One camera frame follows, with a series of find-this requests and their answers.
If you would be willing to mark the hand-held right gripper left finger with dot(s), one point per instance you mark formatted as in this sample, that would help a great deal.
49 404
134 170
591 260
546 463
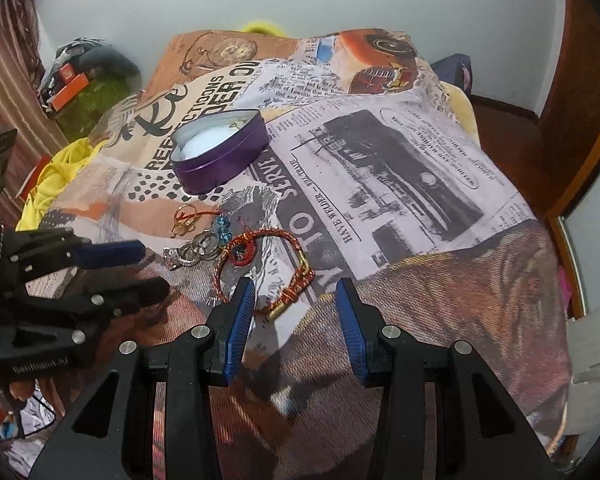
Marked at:
241 320

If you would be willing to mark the striped curtain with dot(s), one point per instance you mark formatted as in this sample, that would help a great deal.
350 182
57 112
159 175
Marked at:
10 75

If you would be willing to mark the wooden door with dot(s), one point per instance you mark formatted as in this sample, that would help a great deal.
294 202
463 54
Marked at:
580 85

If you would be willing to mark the pale yellow sheet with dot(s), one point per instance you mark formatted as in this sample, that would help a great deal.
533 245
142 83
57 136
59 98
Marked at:
462 110

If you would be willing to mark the green patterned box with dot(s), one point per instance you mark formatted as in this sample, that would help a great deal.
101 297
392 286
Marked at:
100 105

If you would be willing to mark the purple heart-shaped tin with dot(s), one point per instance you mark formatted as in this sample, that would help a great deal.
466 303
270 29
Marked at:
220 165

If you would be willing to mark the flat orange box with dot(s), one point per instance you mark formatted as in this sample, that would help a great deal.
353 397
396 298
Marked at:
67 92

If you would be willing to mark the printed blanket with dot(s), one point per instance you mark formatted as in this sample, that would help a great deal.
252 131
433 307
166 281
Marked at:
380 185

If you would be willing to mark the grey pillow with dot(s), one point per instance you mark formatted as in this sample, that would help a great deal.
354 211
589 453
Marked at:
110 60

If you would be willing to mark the red box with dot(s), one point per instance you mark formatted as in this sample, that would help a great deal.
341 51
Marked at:
35 170

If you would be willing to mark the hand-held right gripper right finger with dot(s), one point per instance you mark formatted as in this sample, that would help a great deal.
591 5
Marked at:
352 325

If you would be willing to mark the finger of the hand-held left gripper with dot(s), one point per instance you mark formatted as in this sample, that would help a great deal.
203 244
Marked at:
112 252
135 292

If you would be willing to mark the blue bead charm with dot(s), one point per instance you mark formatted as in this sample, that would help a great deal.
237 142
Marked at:
222 222

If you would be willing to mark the small orange box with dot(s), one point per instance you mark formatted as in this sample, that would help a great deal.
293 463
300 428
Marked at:
67 72

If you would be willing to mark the wooden wardrobe with white doors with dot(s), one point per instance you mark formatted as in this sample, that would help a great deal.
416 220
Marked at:
567 250

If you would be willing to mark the dark blue box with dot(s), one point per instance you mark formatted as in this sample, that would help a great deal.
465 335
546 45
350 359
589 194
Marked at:
452 70

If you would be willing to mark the yellow cloth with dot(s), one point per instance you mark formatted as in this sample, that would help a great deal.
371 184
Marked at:
55 180

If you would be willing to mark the yellow foam cushion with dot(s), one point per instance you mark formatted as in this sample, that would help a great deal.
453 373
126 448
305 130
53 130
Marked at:
260 27

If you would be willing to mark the red gold small pendant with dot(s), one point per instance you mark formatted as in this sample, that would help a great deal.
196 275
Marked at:
179 230

